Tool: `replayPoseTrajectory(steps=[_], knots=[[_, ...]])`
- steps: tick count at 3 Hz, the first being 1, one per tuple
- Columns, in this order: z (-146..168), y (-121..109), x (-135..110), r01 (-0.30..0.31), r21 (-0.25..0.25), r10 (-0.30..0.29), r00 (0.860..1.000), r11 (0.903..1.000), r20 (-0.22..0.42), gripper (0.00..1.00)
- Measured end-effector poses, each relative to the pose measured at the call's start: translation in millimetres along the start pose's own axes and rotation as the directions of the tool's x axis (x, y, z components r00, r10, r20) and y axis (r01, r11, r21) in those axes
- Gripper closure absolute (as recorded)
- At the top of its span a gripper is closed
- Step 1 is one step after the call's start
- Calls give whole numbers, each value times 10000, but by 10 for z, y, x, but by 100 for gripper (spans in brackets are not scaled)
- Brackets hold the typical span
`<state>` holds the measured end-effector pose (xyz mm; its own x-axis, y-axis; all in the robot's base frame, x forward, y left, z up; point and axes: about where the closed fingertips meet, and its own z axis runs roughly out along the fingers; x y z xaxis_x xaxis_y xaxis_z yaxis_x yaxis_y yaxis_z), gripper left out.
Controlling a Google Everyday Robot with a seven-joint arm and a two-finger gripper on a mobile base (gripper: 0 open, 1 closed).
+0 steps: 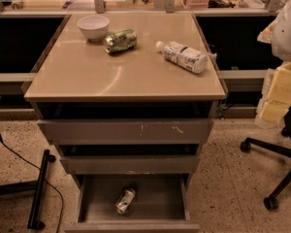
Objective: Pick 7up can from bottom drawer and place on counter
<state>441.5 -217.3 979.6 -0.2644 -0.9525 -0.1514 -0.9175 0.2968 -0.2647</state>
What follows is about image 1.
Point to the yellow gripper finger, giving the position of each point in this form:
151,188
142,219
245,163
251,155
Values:
276,97

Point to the green 7up can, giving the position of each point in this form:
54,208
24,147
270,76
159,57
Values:
125,200

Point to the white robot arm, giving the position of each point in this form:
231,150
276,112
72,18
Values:
278,34

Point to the grey drawer cabinet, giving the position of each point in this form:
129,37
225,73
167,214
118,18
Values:
77,71

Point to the crushed green soda can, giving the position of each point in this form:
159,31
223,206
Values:
120,41

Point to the bottom grey drawer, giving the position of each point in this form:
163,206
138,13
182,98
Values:
159,205

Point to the grey drawer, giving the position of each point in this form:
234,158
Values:
127,123
131,159
159,205

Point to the middle grey drawer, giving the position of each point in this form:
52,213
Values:
131,159

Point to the top grey drawer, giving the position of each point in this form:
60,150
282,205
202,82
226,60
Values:
127,123

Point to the black office chair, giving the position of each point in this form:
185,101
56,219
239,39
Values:
271,202

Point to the clear plastic water bottle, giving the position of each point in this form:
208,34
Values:
183,56

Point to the white ceramic bowl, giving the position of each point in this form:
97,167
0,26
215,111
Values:
94,28

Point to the black floor stand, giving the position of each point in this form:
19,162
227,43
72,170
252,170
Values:
37,186

